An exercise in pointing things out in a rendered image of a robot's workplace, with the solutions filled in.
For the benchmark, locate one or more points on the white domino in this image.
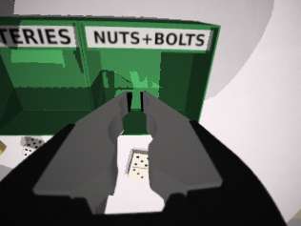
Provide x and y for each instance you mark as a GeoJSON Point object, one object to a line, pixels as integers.
{"type": "Point", "coordinates": [139, 165]}

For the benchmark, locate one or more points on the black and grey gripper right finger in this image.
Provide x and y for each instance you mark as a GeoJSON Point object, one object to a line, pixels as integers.
{"type": "Point", "coordinates": [186, 158]}

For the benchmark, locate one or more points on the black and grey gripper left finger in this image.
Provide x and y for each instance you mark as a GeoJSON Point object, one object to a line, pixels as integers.
{"type": "Point", "coordinates": [78, 161]}

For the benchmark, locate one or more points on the brass hex nut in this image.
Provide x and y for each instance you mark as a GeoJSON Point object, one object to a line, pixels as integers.
{"type": "Point", "coordinates": [2, 147]}

